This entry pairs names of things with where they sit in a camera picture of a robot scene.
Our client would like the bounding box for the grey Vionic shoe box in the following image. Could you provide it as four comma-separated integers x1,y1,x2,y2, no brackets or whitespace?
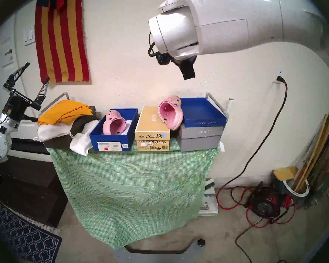
176,123,225,152

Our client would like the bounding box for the white light switch plate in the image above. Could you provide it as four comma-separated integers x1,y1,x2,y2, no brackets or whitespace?
23,27,35,46

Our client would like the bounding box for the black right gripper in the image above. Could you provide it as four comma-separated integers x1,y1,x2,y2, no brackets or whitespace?
157,53,197,69

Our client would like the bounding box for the tan Michael Kors shoe box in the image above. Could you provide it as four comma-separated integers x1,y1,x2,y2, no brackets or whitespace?
134,106,171,151

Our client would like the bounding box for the yellow cardboard piece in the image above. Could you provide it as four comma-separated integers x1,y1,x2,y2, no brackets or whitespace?
273,167,299,181

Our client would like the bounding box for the red yellow striped flag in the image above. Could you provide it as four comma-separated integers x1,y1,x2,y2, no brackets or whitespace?
35,0,90,84

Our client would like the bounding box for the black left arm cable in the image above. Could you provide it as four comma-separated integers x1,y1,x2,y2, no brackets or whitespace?
0,114,39,126

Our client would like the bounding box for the green checkered tablecloth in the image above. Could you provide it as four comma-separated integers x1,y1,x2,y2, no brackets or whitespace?
48,139,221,250

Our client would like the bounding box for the white wall outlet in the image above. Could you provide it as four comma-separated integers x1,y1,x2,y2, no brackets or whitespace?
273,66,285,85

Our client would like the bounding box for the blue shoe box lid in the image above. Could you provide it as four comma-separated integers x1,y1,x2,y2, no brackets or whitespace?
180,98,227,128

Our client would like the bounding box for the dark brown cloth bundle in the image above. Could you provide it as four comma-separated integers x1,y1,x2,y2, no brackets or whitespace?
42,106,100,150

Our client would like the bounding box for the orange folded cloth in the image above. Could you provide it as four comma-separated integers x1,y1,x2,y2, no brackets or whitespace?
38,100,93,126

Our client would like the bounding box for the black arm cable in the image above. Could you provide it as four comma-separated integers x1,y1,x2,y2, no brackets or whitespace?
0,114,39,126
148,32,161,57

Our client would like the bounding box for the blue open shoe box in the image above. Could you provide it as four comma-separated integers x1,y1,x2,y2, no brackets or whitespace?
89,108,139,152

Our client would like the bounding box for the pink clog shoe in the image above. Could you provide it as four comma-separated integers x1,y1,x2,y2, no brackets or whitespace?
158,95,183,130
102,110,127,135

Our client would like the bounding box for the grey cart handle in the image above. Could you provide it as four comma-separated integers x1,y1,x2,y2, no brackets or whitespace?
42,92,70,112
205,92,231,118

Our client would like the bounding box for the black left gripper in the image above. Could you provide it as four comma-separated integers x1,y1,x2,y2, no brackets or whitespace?
3,63,50,122

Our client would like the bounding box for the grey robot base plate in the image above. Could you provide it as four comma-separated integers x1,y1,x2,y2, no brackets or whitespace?
110,238,206,263

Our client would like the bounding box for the black red cable reel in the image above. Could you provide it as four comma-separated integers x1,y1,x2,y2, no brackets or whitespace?
248,183,281,219

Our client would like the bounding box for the navy patterned rug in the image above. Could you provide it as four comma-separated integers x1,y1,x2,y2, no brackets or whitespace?
0,201,62,263

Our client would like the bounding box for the white crumpled cloth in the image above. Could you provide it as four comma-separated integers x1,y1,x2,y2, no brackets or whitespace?
69,120,99,156

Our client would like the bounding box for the black floor cable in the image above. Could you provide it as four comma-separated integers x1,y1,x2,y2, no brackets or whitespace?
235,219,288,263

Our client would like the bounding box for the white drawstring dust bag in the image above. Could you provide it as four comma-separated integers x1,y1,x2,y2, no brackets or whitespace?
33,122,74,142

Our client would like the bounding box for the blue white ceramic pot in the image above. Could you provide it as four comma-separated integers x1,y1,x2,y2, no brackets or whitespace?
273,173,310,202

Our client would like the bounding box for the dark brown door step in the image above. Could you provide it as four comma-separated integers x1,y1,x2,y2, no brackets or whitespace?
0,138,69,228

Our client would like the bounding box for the wooden sticks bundle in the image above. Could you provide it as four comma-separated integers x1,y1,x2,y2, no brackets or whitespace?
292,93,329,194

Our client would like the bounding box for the striped floor mat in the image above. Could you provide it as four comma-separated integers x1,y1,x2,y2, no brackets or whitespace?
5,202,61,235

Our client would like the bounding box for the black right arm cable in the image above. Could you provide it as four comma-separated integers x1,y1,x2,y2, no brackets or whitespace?
148,32,161,57

